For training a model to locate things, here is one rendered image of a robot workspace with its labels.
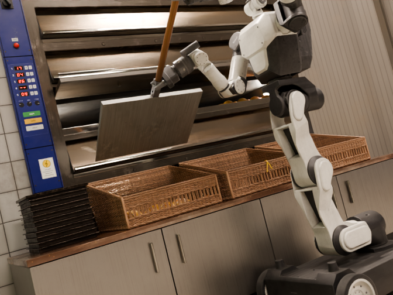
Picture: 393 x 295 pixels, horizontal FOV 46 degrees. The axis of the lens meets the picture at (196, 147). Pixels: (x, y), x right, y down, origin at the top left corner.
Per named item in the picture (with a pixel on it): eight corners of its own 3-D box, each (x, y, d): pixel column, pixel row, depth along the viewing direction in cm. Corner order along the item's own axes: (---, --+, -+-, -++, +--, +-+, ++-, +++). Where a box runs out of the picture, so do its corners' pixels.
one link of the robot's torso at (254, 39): (289, 85, 249) (271, 22, 252) (332, 64, 219) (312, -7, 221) (244, 93, 236) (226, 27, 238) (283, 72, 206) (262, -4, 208)
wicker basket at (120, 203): (93, 233, 252) (81, 184, 254) (179, 208, 283) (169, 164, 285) (127, 230, 212) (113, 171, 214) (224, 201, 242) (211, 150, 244)
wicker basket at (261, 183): (186, 206, 283) (176, 163, 285) (256, 187, 314) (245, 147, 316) (233, 199, 243) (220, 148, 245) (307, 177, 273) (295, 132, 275)
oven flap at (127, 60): (52, 83, 258) (43, 55, 265) (287, 59, 351) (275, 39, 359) (53, 78, 254) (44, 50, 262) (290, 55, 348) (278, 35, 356)
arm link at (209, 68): (185, 54, 227) (202, 73, 233) (190, 57, 219) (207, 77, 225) (195, 45, 227) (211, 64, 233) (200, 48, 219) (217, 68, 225)
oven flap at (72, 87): (60, 82, 246) (54, 100, 262) (302, 58, 339) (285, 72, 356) (59, 78, 246) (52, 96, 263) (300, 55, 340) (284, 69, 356)
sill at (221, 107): (61, 137, 261) (59, 131, 262) (292, 100, 356) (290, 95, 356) (64, 135, 256) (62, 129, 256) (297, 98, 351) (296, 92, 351)
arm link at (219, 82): (200, 78, 230) (224, 105, 239) (215, 74, 222) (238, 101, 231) (209, 64, 235) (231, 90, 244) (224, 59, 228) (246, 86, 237)
